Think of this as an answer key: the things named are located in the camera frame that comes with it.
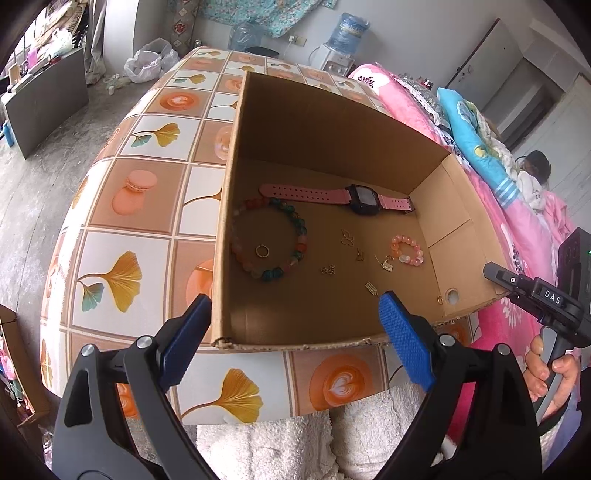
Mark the person's right hand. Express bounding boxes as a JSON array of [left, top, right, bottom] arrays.
[[523, 333, 581, 403]]

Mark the red patterned cushion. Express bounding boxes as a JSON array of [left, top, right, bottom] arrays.
[[168, 4, 201, 51]]

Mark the white water dispenser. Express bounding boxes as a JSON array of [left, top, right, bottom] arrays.
[[308, 44, 356, 77]]

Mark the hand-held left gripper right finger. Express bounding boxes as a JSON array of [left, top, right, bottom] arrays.
[[378, 290, 542, 480]]

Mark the white plastic bag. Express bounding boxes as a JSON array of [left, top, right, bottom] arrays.
[[124, 38, 181, 85]]

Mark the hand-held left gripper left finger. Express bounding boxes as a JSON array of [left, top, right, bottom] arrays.
[[51, 293, 218, 480]]

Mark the multicoloured bead bracelet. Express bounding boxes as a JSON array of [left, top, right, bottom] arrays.
[[229, 196, 309, 282]]

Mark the floral wall cloth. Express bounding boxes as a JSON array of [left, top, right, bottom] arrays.
[[167, 0, 340, 38]]

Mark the brown cardboard box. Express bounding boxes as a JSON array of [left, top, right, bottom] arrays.
[[210, 71, 513, 352]]

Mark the small pink bead bracelet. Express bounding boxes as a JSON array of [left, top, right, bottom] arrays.
[[390, 234, 424, 267]]

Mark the blue water bottle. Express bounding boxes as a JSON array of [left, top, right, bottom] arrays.
[[329, 13, 370, 58]]

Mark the grey cabinet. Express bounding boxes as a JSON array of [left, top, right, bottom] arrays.
[[0, 46, 89, 160]]

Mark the patterned tablecloth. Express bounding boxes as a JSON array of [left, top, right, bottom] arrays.
[[39, 46, 481, 425]]

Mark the pink floral blanket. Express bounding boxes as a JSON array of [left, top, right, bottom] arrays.
[[346, 62, 591, 444]]

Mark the pink strap smartwatch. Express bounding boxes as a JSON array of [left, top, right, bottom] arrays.
[[259, 182, 416, 217]]

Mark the clear plastic bag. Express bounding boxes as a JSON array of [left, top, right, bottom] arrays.
[[228, 22, 265, 51]]

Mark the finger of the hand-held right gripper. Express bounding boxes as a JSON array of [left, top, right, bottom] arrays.
[[482, 261, 539, 305]]

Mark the blue printed quilt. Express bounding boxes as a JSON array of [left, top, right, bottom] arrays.
[[436, 87, 520, 204]]

